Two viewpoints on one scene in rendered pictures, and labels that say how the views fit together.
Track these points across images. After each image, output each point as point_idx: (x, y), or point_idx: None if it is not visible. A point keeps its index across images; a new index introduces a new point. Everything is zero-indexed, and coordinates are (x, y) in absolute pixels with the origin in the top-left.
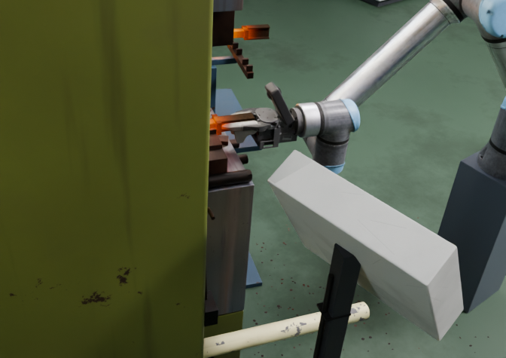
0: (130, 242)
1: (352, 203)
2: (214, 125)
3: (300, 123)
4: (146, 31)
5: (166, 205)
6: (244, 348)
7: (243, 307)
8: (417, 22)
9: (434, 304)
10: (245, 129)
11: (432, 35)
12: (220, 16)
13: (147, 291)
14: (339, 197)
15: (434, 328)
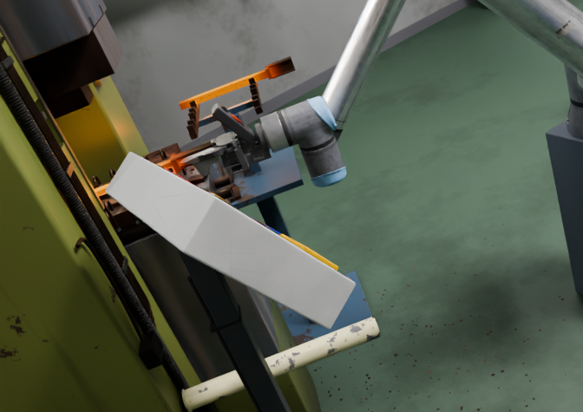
0: (1, 288)
1: (151, 186)
2: (171, 164)
3: (261, 136)
4: None
5: (14, 242)
6: (233, 392)
7: (278, 353)
8: None
9: (239, 277)
10: (200, 159)
11: None
12: (85, 49)
13: (52, 337)
14: (145, 185)
15: (296, 312)
